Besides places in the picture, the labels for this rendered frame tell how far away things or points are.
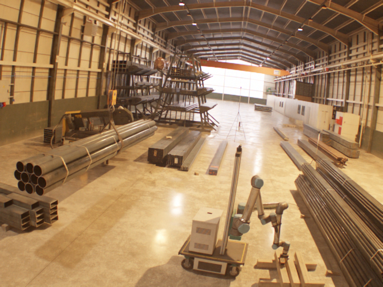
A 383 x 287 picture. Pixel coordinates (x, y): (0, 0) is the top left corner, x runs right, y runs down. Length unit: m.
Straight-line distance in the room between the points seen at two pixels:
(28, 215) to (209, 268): 3.05
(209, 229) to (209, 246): 0.27
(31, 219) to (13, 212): 0.36
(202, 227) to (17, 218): 2.99
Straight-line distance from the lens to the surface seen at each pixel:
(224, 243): 4.67
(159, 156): 10.70
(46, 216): 5.81
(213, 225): 4.46
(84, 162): 5.28
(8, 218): 5.72
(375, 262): 4.52
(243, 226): 4.19
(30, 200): 5.76
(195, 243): 4.62
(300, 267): 4.97
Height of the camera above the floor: 2.56
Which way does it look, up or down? 10 degrees down
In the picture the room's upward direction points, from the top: 5 degrees clockwise
